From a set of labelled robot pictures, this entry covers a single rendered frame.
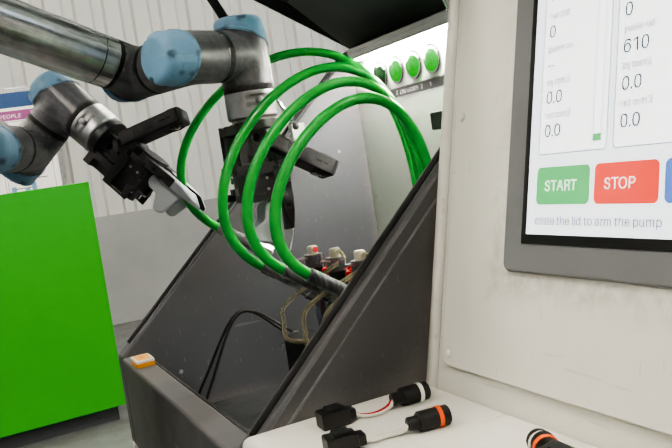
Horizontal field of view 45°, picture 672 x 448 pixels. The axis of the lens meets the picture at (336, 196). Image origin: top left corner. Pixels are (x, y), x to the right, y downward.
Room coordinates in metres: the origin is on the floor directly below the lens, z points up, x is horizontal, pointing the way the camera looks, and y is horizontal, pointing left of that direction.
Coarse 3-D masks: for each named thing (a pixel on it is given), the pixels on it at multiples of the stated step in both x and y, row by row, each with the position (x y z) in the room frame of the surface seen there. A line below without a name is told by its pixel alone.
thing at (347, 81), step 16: (336, 80) 1.07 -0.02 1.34; (352, 80) 1.08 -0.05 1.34; (368, 80) 1.09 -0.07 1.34; (304, 96) 1.05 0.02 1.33; (288, 112) 1.04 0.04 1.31; (272, 128) 1.03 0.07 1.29; (256, 160) 1.02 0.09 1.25; (416, 160) 1.12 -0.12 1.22; (256, 176) 1.01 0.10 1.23; (256, 240) 1.01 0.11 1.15; (272, 256) 1.02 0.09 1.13; (288, 272) 1.02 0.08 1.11; (320, 288) 1.04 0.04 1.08
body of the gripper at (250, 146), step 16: (224, 128) 1.16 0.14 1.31; (256, 128) 1.16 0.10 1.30; (224, 144) 1.17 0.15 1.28; (256, 144) 1.18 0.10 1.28; (224, 160) 1.19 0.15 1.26; (240, 160) 1.16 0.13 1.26; (272, 160) 1.18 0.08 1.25; (240, 176) 1.15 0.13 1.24; (272, 176) 1.17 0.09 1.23; (240, 192) 1.14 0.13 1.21; (256, 192) 1.16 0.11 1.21
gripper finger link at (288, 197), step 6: (288, 180) 1.16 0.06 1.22; (288, 186) 1.16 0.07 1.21; (288, 192) 1.16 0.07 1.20; (288, 198) 1.16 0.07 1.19; (282, 204) 1.17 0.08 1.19; (288, 204) 1.17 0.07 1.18; (282, 210) 1.17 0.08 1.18; (288, 210) 1.16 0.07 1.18; (294, 210) 1.17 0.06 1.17; (288, 216) 1.17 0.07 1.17; (294, 216) 1.17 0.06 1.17; (288, 222) 1.17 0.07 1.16; (294, 222) 1.17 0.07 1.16; (288, 228) 1.17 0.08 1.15
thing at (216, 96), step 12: (300, 48) 1.29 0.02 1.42; (312, 48) 1.29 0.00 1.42; (276, 60) 1.29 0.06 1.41; (336, 60) 1.30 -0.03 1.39; (348, 60) 1.30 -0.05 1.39; (216, 96) 1.29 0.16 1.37; (204, 108) 1.29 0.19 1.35; (192, 120) 1.29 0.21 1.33; (396, 120) 1.30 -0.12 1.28; (192, 132) 1.29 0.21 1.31; (180, 156) 1.28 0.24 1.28; (408, 156) 1.30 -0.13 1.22; (180, 168) 1.28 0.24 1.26; (180, 180) 1.28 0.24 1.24; (204, 216) 1.29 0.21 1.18; (216, 228) 1.29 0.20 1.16
